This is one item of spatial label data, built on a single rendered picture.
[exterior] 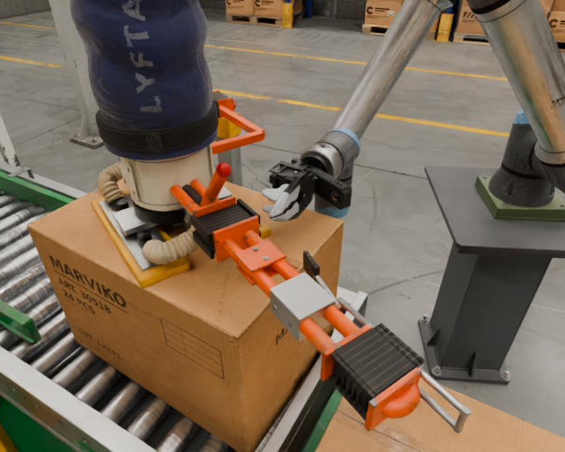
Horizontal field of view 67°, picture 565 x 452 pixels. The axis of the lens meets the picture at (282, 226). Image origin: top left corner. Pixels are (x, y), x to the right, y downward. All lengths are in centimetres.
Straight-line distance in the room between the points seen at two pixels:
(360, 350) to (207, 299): 36
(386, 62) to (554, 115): 41
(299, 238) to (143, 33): 49
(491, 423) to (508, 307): 64
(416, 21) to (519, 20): 21
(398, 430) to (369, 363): 63
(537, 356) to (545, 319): 25
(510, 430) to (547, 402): 84
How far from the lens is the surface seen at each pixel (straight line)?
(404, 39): 111
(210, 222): 72
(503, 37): 107
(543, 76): 113
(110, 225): 100
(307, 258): 64
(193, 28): 77
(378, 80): 112
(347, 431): 110
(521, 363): 212
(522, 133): 144
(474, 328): 179
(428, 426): 115
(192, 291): 81
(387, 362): 51
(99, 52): 79
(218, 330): 74
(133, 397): 120
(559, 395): 209
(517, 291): 170
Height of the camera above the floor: 150
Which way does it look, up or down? 35 degrees down
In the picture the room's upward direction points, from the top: straight up
